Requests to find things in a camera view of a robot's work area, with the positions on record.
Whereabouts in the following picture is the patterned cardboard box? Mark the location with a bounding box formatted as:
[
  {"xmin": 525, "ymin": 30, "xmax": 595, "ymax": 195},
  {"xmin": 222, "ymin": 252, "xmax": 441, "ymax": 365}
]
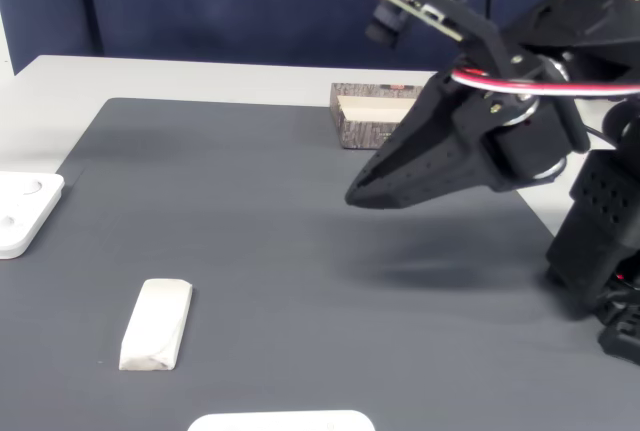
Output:
[{"xmin": 329, "ymin": 82, "xmax": 427, "ymax": 151}]

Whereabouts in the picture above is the red white servo cable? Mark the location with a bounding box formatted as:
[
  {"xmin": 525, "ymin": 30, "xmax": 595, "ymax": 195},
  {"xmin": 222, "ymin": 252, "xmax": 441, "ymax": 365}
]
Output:
[{"xmin": 448, "ymin": 67, "xmax": 640, "ymax": 101}]

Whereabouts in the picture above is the grey table mat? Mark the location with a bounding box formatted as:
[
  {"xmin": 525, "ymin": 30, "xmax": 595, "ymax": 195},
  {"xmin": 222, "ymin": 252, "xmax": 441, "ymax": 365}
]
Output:
[{"xmin": 0, "ymin": 97, "xmax": 640, "ymax": 431}]

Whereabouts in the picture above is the white block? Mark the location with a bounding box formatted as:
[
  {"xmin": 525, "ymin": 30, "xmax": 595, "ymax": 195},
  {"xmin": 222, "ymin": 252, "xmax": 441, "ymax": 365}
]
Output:
[{"xmin": 118, "ymin": 278, "xmax": 195, "ymax": 372}]

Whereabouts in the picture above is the white tray with round dimples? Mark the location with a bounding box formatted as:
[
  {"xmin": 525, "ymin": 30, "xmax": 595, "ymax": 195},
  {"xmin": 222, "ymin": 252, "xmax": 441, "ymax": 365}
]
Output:
[{"xmin": 0, "ymin": 170, "xmax": 67, "ymax": 260}]

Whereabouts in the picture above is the white rounded flat device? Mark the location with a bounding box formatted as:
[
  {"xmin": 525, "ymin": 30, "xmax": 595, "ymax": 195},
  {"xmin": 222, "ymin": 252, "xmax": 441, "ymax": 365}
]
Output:
[{"xmin": 187, "ymin": 409, "xmax": 376, "ymax": 431}]

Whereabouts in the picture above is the dark blue partition panel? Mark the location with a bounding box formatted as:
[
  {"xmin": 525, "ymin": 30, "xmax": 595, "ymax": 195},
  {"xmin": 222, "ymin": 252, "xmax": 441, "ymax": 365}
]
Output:
[{"xmin": 0, "ymin": 0, "xmax": 640, "ymax": 75}]

